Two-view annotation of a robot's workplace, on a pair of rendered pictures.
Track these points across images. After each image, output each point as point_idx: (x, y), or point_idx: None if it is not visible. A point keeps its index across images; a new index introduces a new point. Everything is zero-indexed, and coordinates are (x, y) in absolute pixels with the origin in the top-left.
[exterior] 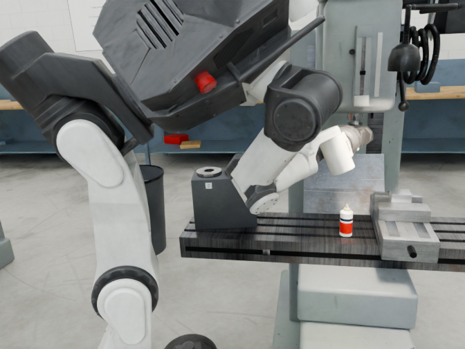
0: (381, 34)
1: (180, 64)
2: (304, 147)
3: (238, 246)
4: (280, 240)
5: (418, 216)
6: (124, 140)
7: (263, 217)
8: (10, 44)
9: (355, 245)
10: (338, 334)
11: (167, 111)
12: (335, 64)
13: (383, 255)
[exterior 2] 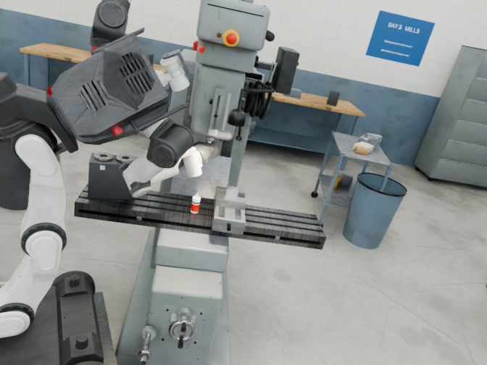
0: (230, 94)
1: (105, 122)
2: None
3: (119, 212)
4: (150, 211)
5: (238, 206)
6: None
7: None
8: None
9: (198, 219)
10: (178, 274)
11: (91, 138)
12: (200, 105)
13: (213, 227)
